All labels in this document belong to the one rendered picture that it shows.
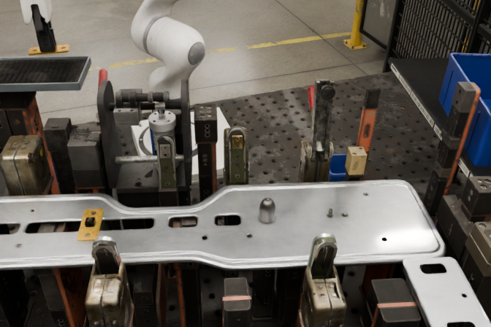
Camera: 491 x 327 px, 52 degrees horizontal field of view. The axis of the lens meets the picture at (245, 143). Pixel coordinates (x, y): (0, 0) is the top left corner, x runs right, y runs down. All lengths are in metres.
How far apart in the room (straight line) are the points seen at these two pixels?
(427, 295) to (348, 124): 1.05
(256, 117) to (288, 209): 0.89
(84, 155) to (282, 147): 0.80
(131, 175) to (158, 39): 0.41
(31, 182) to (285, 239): 0.54
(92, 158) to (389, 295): 0.65
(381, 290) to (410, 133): 1.02
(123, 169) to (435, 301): 0.71
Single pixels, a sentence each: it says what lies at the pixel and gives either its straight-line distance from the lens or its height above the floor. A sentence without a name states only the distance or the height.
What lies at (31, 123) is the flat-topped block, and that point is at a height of 1.04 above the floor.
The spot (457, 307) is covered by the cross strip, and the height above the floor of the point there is 1.00.
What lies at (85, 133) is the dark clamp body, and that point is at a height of 1.08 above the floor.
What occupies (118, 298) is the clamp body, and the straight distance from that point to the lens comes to 0.83.
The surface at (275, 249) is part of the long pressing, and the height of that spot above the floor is 1.00.
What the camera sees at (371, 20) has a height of 0.28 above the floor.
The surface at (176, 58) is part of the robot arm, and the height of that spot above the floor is 1.10.
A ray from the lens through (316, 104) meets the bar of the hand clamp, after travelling 1.02.
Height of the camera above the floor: 1.68
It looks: 35 degrees down
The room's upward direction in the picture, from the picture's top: 1 degrees clockwise
